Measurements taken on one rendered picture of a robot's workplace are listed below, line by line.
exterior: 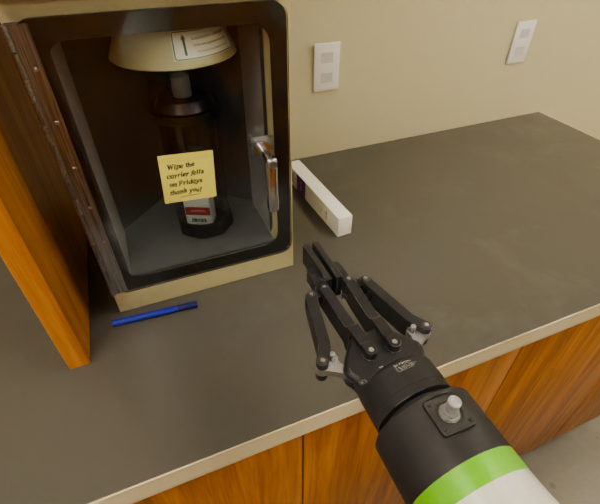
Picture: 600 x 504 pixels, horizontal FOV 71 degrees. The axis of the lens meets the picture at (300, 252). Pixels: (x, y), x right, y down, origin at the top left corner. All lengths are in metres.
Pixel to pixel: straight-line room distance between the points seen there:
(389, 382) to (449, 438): 0.06
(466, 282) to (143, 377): 0.58
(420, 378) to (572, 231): 0.75
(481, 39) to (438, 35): 0.15
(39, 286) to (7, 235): 0.08
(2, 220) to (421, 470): 0.49
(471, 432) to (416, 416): 0.04
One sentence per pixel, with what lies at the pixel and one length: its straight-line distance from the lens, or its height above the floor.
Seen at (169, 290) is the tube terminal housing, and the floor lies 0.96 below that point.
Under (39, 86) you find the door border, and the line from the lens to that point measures 0.58.
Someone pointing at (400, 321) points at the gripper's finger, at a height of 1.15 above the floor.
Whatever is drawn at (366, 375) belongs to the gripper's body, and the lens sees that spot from 0.40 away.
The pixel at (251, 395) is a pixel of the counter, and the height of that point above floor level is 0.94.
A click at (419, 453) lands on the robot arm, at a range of 0.35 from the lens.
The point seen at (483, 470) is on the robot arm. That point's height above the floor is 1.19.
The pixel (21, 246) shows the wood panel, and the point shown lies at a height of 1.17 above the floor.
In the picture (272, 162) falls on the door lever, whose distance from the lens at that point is 0.59.
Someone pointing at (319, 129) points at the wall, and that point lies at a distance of 1.20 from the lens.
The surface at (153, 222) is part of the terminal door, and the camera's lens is 0.66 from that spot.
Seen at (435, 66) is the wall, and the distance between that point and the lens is 1.34.
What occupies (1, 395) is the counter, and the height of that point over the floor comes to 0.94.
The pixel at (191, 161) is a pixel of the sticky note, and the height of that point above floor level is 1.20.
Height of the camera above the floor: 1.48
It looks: 40 degrees down
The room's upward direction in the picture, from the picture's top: straight up
